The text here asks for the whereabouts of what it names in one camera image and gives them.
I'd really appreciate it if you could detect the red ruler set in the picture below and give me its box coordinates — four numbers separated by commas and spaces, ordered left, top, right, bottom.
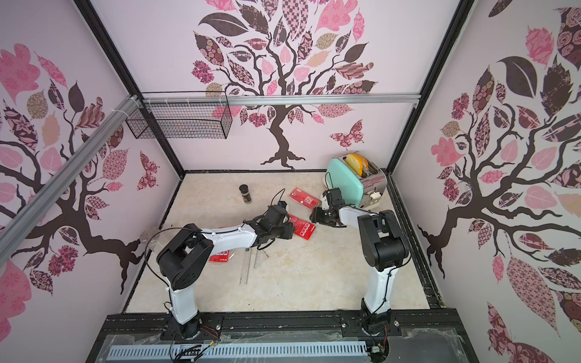
289, 214, 316, 240
209, 250, 231, 263
289, 188, 321, 210

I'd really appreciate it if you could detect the clear plastic ruler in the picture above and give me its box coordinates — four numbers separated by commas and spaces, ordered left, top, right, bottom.
239, 248, 252, 285

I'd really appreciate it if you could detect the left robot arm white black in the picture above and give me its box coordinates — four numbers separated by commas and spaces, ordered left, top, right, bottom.
157, 201, 295, 339

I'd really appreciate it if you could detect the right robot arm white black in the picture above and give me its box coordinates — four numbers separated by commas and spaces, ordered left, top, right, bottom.
310, 188, 410, 333

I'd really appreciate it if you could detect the black lid spice jar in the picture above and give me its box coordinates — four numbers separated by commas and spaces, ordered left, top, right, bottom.
239, 184, 252, 204

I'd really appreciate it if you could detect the mint green toaster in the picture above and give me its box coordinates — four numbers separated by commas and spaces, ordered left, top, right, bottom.
325, 152, 387, 209

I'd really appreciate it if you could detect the yellow toast slice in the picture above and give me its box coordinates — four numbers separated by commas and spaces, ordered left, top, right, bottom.
345, 154, 369, 178

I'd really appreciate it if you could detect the clear plastic cup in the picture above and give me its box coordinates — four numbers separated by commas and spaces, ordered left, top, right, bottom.
139, 228, 160, 250

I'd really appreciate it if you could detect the black wire basket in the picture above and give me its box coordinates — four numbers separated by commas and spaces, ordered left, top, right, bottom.
126, 91, 234, 139

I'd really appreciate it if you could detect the white slotted cable duct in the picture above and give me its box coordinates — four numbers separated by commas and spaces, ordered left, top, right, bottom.
104, 341, 368, 362

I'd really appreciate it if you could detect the aluminium rail back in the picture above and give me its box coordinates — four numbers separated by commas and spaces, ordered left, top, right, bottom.
143, 93, 421, 106

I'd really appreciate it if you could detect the aluminium rail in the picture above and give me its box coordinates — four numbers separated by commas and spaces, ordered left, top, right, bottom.
1, 95, 141, 263
143, 93, 421, 106

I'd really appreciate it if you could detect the aluminium rail left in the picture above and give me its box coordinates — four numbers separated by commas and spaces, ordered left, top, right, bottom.
1, 95, 141, 263

